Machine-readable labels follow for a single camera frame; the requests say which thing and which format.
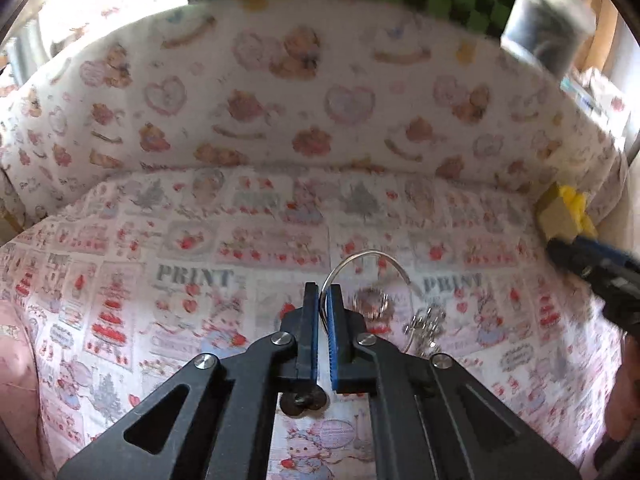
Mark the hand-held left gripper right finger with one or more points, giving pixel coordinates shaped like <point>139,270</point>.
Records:
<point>332,345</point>

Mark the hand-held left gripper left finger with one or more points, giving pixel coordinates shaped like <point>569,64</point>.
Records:
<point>313,340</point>

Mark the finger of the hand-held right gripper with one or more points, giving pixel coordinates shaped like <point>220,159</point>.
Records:
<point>607,254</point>
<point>570,260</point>

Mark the small yellow box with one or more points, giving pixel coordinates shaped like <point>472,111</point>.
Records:
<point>562,215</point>

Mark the silver charm bangle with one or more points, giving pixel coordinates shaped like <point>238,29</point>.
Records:
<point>361,256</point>

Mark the person's right forearm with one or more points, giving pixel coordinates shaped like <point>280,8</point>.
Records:
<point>625,400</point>

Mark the strawberry print cloth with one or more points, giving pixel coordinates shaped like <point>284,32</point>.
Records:
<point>150,280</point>

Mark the cardboard box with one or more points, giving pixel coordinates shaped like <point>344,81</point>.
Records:
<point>602,35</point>

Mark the clear plastic container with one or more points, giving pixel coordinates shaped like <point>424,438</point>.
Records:
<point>547,25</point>

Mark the bear print cloth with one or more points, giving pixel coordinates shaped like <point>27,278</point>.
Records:
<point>310,100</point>

